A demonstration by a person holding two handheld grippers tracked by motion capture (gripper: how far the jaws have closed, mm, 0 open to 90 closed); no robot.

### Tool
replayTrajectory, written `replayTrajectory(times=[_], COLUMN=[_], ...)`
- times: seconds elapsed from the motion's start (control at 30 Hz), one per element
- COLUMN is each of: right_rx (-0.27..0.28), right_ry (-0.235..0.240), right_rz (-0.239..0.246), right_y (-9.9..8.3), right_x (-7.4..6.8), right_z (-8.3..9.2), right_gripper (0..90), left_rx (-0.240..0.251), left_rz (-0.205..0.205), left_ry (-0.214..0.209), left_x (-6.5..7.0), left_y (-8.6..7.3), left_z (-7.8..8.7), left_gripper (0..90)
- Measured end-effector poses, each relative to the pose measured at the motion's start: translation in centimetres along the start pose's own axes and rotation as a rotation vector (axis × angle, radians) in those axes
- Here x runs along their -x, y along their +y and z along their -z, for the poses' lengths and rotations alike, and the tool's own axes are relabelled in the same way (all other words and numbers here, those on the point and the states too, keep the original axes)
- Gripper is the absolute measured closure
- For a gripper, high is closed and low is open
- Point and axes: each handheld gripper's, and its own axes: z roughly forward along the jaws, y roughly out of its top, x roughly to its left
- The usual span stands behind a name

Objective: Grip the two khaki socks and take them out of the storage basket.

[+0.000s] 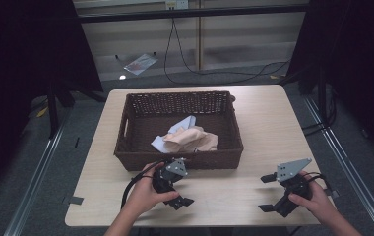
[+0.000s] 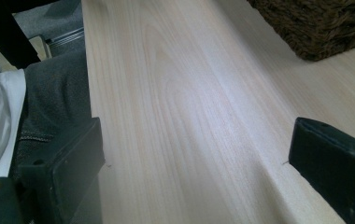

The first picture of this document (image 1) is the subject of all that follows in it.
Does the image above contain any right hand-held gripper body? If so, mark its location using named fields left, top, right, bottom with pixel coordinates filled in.
left=272, top=157, right=313, bottom=218

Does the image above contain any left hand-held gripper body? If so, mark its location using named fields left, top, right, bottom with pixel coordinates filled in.
left=152, top=157, right=189, bottom=195

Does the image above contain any peach cloth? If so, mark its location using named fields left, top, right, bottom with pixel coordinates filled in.
left=162, top=126, right=219, bottom=153

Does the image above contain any brown wicker basket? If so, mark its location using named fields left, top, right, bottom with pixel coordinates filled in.
left=113, top=90, right=244, bottom=172

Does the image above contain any pale blue cloth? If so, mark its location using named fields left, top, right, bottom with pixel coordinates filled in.
left=151, top=114, right=198, bottom=154

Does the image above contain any person's right hand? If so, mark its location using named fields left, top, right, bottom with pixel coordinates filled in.
left=287, top=169, right=338, bottom=225

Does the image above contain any person's left hand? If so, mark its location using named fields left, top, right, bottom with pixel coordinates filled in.
left=126, top=161, right=180, bottom=218

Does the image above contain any black metal stand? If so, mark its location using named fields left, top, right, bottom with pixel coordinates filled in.
left=44, top=77, right=108, bottom=140
left=279, top=63, right=338, bottom=129

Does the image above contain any clear plastic packet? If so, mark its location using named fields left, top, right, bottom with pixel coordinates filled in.
left=123, top=52, right=159, bottom=77

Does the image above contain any black curtain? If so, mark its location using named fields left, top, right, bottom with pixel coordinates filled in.
left=285, top=0, right=374, bottom=166
left=0, top=0, right=104, bottom=206

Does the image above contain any yellow tape piece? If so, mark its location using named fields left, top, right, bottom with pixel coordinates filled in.
left=35, top=105, right=49, bottom=119

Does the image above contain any black horizontal bar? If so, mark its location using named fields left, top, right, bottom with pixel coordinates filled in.
left=76, top=3, right=311, bottom=25

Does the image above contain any right hand-held gripper black cable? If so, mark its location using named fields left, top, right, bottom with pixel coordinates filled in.
left=300, top=171, right=336, bottom=195

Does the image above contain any hand-held gripper black cable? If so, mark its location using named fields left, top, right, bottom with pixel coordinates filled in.
left=120, top=159, right=167, bottom=210
left=300, top=171, right=336, bottom=195

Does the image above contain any left hand-held gripper black cable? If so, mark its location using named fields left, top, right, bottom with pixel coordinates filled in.
left=120, top=159, right=167, bottom=210

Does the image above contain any metal floor rail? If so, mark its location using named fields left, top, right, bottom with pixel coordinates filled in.
left=302, top=93, right=374, bottom=236
left=3, top=106, right=75, bottom=236

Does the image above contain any black stand cable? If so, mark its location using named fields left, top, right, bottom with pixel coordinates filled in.
left=300, top=92, right=338, bottom=138

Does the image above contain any black floor cable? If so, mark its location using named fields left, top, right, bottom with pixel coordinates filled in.
left=162, top=18, right=291, bottom=86

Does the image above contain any white wall socket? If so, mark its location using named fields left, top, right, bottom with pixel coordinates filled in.
left=164, top=0, right=190, bottom=11

